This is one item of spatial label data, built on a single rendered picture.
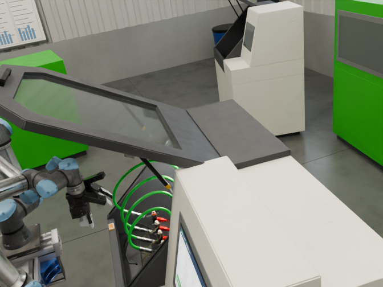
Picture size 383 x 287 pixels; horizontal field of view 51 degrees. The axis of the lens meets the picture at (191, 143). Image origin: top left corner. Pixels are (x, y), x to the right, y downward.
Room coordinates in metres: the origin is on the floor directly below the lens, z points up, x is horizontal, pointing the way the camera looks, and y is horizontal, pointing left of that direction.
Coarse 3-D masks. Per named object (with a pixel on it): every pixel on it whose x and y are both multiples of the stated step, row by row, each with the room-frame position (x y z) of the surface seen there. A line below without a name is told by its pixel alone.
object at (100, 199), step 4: (88, 192) 1.54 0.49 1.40; (84, 196) 1.50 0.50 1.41; (88, 196) 1.50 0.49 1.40; (92, 196) 1.51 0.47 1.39; (96, 196) 1.53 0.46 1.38; (100, 196) 1.53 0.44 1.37; (104, 196) 1.54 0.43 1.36; (84, 200) 1.50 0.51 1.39; (88, 200) 1.50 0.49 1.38; (92, 200) 1.50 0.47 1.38; (96, 200) 1.50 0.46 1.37; (100, 200) 1.51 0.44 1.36; (104, 200) 1.51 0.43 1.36; (104, 204) 1.51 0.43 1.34
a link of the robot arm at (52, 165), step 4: (52, 160) 1.69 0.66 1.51; (56, 160) 1.70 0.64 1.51; (60, 160) 1.71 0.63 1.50; (48, 164) 1.68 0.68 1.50; (52, 164) 1.68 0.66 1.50; (56, 164) 1.68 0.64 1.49; (48, 168) 1.67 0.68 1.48; (52, 168) 1.67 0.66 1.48; (56, 168) 1.67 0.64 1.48; (48, 172) 1.70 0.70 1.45; (52, 172) 1.67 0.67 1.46
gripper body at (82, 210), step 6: (66, 192) 1.52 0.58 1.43; (84, 192) 1.50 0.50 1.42; (66, 198) 1.48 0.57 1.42; (72, 198) 1.49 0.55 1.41; (78, 198) 1.50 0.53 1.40; (72, 204) 1.49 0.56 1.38; (78, 204) 1.49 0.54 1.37; (84, 204) 1.49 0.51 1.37; (72, 210) 1.47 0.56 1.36; (78, 210) 1.47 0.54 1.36; (84, 210) 1.48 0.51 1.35; (90, 210) 1.51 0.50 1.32; (72, 216) 1.48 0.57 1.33; (78, 216) 1.47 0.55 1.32
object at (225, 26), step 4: (224, 24) 8.14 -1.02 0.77; (228, 24) 8.08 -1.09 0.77; (212, 28) 7.93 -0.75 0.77; (216, 28) 7.87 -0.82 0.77; (220, 28) 7.81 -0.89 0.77; (224, 28) 7.75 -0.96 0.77; (228, 28) 7.70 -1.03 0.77; (216, 32) 7.75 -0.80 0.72; (220, 32) 7.67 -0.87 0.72; (224, 32) 7.65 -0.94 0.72; (216, 36) 7.76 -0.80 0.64; (220, 36) 7.69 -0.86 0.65; (216, 40) 7.79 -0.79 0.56
